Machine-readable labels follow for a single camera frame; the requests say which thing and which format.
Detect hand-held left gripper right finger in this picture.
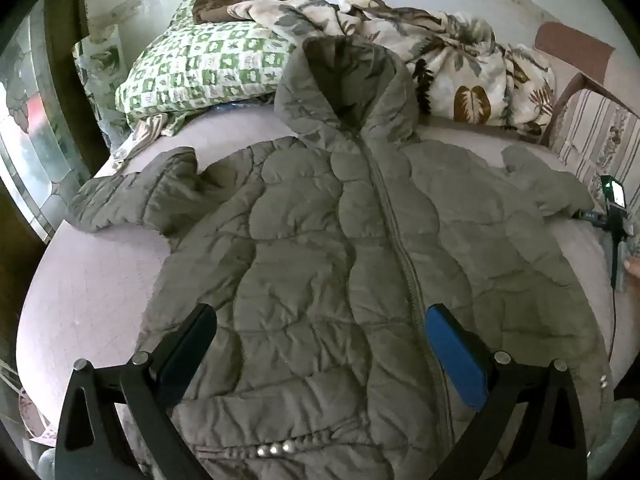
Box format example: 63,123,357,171
424,304,589,480

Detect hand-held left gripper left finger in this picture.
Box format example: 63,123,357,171
54,303,218,480

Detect olive quilted hooded jacket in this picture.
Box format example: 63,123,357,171
67,35,615,480

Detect striped floral cushion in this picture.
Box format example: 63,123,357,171
550,72,640,211

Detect pink bed mattress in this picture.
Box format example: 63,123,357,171
15,102,633,426

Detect striped beige cloth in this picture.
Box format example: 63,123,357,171
111,112,188,168

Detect leaf print blanket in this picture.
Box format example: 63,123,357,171
227,0,558,138

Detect stained glass window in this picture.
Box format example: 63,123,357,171
0,10,96,241

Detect green patterned pillow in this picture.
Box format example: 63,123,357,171
115,0,298,131

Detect floral print pillow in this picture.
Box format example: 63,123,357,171
74,25,132,151

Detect brown cloth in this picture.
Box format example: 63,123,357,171
192,0,251,25

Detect black cable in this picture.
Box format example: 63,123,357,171
607,260,620,361

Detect brown wooden bed frame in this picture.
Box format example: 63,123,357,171
534,22,640,147

